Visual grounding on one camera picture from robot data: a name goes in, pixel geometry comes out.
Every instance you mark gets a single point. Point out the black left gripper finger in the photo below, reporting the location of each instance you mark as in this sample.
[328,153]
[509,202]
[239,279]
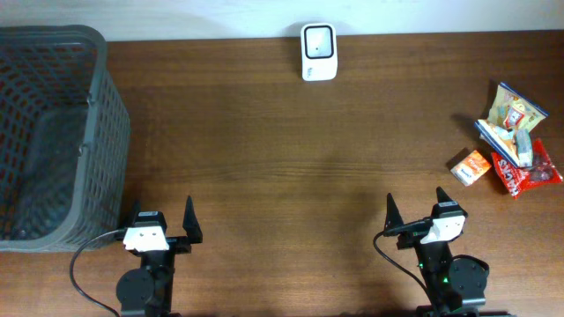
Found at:
[190,223]
[132,216]

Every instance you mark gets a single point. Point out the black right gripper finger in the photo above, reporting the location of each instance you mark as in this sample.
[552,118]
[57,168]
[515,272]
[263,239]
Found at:
[442,196]
[393,218]

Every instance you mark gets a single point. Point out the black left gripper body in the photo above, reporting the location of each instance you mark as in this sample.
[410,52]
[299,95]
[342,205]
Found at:
[174,242]

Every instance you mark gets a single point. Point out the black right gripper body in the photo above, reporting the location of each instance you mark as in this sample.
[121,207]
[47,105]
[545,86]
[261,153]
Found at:
[410,238]

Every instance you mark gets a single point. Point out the orange tissue pack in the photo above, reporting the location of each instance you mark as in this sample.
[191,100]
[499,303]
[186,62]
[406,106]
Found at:
[470,168]

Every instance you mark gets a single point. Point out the teal tissue pack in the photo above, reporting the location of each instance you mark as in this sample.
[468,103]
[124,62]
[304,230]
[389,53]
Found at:
[524,148]

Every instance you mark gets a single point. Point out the red snack bag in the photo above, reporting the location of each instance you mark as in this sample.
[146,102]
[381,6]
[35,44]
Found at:
[518,180]

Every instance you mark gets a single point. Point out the yellow wet wipes pack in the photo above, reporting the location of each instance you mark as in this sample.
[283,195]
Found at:
[509,112]

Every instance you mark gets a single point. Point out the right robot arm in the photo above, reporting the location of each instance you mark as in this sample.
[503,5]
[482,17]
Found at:
[454,284]

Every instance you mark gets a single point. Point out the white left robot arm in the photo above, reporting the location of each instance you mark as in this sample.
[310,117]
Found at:
[148,290]

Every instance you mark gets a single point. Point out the white barcode scanner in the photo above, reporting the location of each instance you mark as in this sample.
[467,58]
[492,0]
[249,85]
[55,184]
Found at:
[319,53]

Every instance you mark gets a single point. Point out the grey plastic mesh basket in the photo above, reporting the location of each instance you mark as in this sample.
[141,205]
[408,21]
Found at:
[65,136]

